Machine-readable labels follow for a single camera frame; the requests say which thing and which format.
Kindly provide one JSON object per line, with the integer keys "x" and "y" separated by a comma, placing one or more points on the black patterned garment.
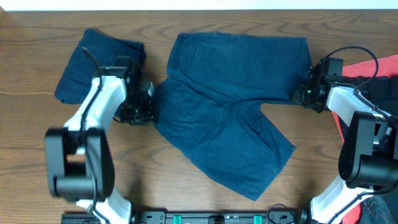
{"x": 382, "y": 92}

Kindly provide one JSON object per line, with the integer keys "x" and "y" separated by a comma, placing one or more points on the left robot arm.
{"x": 79, "y": 163}

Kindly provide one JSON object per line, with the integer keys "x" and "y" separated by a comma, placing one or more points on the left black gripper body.
{"x": 137, "y": 111}

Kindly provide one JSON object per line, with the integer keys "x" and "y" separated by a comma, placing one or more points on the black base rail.
{"x": 270, "y": 217}

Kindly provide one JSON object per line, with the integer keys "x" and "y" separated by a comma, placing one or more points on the red cloth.
{"x": 387, "y": 68}

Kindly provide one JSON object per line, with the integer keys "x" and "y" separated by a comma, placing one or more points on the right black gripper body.
{"x": 305, "y": 95}

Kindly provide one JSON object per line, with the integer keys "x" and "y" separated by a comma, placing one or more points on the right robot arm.
{"x": 367, "y": 163}

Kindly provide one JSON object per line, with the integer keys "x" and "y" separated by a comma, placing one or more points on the folded navy blue shorts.
{"x": 98, "y": 54}

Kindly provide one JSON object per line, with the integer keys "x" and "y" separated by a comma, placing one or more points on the navy blue shorts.
{"x": 98, "y": 54}
{"x": 209, "y": 105}

